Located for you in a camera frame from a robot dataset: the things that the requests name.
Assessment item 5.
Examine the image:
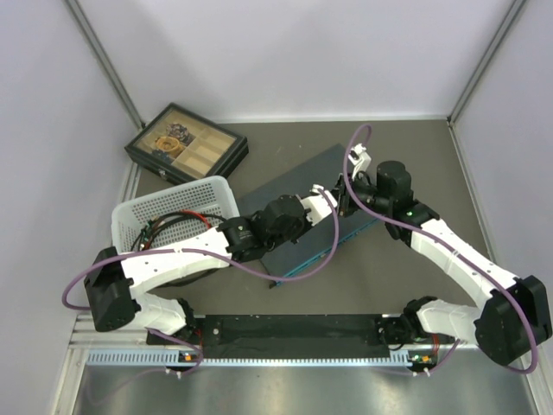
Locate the red cable in basket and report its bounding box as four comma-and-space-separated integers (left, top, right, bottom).
179, 209, 213, 230

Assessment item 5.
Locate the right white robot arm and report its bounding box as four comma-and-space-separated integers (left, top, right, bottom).
339, 161, 552, 374

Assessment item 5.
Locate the black cable in basket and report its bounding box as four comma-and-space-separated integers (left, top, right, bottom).
131, 209, 226, 286

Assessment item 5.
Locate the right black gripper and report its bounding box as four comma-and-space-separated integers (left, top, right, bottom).
329, 172, 392, 217

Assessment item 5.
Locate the dark blue network switch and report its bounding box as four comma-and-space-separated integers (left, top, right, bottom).
237, 144, 376, 278

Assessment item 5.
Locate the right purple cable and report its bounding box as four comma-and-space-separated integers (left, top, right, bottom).
343, 124, 539, 377

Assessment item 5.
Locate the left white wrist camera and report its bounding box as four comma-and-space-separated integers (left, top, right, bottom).
301, 184, 338, 227

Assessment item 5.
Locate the black compartment jewelry box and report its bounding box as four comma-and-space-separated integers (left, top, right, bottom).
125, 103, 249, 185

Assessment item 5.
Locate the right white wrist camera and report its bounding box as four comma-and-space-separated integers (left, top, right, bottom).
348, 144, 372, 179

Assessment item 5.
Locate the white slotted cable duct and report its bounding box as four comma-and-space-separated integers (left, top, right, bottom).
86, 349, 412, 367

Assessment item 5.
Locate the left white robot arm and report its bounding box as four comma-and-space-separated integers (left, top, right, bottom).
84, 191, 337, 343

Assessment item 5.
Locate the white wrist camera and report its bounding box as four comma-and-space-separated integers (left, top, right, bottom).
348, 144, 372, 179
301, 184, 338, 227

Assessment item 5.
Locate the aluminium frame rail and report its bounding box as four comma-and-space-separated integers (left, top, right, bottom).
68, 313, 541, 351

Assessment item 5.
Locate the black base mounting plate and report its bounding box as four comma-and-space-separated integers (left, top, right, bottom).
174, 314, 431, 359

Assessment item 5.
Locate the white perforated plastic basket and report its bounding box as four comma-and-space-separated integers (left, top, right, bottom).
111, 176, 239, 253

